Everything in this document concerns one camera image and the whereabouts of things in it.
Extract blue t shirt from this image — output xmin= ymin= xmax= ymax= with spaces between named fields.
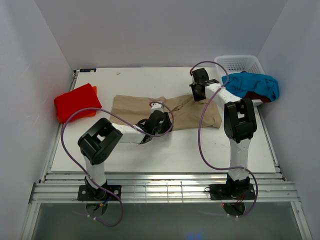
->
xmin=221 ymin=72 xmax=280 ymax=102

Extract folded red t shirt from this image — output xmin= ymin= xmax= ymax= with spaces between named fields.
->
xmin=53 ymin=83 xmax=103 ymax=123

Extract dark red t shirt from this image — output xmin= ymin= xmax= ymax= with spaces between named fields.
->
xmin=245 ymin=91 xmax=271 ymax=103

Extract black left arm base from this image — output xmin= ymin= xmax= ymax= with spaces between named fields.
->
xmin=77 ymin=183 xmax=122 ymax=202

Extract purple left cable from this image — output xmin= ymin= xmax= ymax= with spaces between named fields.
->
xmin=60 ymin=100 xmax=175 ymax=227

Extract blue label sticker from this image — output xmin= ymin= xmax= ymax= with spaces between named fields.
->
xmin=79 ymin=68 xmax=97 ymax=73

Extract purple cable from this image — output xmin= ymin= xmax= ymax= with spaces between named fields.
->
xmin=60 ymin=100 xmax=175 ymax=227
xmin=189 ymin=61 xmax=258 ymax=219

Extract beige t shirt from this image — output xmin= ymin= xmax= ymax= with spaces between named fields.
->
xmin=111 ymin=94 xmax=208 ymax=131

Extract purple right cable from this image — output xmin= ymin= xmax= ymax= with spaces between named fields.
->
xmin=189 ymin=61 xmax=258 ymax=219

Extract aluminium table frame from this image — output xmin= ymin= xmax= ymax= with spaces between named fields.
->
xmin=30 ymin=67 xmax=299 ymax=204

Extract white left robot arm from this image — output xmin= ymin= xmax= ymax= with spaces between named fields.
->
xmin=77 ymin=110 xmax=172 ymax=200

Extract white plastic basket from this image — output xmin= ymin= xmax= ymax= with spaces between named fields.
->
xmin=214 ymin=54 xmax=266 ymax=107

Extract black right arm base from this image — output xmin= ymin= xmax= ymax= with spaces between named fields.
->
xmin=204 ymin=184 xmax=256 ymax=200

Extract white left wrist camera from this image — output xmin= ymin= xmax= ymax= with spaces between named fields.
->
xmin=149 ymin=101 xmax=164 ymax=113

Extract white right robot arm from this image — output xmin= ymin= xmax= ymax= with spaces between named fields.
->
xmin=190 ymin=68 xmax=257 ymax=201

